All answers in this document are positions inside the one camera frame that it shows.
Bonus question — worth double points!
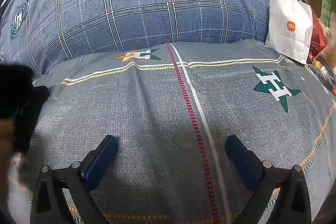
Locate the black pants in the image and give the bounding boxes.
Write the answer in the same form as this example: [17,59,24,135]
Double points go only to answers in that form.
[0,63,50,153]

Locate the clear plastic bag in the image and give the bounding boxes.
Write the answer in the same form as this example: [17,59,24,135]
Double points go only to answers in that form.
[307,48,336,96]

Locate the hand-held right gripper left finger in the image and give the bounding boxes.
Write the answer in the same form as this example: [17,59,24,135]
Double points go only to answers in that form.
[30,135,118,224]

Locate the grey star print bed sheet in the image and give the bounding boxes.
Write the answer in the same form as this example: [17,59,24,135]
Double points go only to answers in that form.
[8,39,336,224]

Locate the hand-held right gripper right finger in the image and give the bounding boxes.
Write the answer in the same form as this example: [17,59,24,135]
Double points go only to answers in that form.
[225,134,313,224]

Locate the green printed glass panel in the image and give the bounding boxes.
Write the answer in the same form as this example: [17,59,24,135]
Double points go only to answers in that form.
[322,0,336,28]

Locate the red plastic bag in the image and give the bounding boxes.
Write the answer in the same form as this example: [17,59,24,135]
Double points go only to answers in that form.
[308,10,328,62]

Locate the white paper bag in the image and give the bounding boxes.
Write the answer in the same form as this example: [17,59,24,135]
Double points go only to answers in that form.
[265,0,313,64]

